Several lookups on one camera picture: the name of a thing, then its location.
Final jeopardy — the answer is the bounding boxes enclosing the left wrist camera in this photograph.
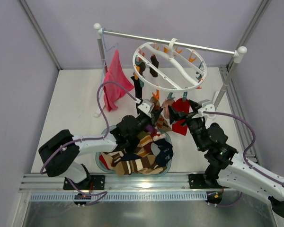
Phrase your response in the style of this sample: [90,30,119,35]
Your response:
[137,99,154,117]

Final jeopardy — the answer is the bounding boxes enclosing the teal laundry basket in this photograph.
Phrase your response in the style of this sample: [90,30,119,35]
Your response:
[95,129,174,177]

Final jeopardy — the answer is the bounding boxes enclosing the pink sock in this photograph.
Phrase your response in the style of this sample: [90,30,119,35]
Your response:
[161,99,175,119]

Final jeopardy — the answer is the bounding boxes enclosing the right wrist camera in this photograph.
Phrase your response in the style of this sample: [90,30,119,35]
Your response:
[195,99,216,120]

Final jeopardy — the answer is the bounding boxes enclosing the white clothes rack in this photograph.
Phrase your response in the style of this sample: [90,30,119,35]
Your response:
[93,23,247,108]

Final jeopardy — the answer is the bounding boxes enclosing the red sock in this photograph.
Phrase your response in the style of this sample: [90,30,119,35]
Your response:
[172,98,190,136]

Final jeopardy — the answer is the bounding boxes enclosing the navy sock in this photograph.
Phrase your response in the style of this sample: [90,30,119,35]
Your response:
[151,139,174,166]

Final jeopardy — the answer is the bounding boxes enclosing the white round sock hanger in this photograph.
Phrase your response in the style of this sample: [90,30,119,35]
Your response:
[132,42,208,92]

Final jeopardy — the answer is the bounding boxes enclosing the aluminium rail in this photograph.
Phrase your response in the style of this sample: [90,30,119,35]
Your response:
[18,172,278,193]

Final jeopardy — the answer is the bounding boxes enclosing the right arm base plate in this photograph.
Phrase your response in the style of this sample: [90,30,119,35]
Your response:
[188,174,222,189]

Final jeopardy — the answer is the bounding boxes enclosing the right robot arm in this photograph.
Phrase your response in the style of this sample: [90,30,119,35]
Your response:
[168,100,284,218]

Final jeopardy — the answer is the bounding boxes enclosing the tan argyle sock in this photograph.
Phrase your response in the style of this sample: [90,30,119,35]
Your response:
[150,96,172,132]

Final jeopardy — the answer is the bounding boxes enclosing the blue wire hanger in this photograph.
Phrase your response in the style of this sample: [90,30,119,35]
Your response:
[97,28,119,100]

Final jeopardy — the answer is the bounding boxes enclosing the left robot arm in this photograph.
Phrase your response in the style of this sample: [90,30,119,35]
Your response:
[38,103,163,190]

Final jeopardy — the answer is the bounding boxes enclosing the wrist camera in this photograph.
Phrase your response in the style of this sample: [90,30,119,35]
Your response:
[195,99,216,120]
[137,99,154,117]

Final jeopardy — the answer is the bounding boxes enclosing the pink cloth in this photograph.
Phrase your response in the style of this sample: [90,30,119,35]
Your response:
[103,50,134,112]

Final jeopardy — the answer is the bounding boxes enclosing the brown striped sock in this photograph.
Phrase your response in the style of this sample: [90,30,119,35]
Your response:
[115,155,167,176]

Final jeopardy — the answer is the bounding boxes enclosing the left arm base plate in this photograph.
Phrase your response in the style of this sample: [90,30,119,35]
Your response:
[63,175,105,191]

